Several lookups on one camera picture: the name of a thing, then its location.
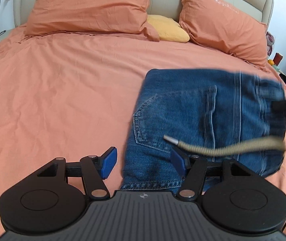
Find blue denim jeans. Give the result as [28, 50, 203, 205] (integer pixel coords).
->
[121, 69, 286, 192]

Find orange pillow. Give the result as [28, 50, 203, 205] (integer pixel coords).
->
[25, 0, 160, 41]
[179, 0, 267, 68]

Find small yellow cushion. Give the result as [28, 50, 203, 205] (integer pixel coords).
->
[147, 15, 190, 43]

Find orange bed sheet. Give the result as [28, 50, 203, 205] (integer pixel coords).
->
[0, 26, 279, 236]

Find right orange pillow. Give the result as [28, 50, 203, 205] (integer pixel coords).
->
[179, 0, 267, 68]

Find dark red cup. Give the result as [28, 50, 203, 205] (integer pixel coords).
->
[273, 53, 283, 66]

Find orange fruit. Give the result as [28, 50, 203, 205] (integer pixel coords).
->
[268, 59, 274, 65]

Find left orange pillow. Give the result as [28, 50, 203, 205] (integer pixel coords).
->
[25, 0, 160, 41]

